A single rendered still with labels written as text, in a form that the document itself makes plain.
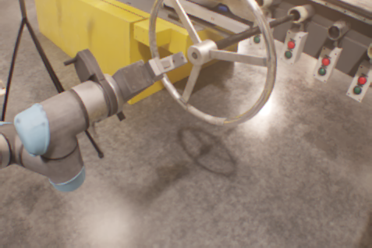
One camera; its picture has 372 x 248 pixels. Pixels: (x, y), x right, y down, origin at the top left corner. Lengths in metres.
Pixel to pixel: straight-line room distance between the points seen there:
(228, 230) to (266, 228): 0.19
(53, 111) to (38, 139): 0.05
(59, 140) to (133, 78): 0.16
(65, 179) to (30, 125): 0.14
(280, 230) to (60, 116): 1.18
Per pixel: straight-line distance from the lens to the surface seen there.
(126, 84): 0.45
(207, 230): 1.31
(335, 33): 1.18
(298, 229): 1.45
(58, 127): 0.44
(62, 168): 0.50
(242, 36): 0.78
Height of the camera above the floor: 1.16
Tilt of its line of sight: 39 degrees down
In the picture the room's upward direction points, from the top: 7 degrees clockwise
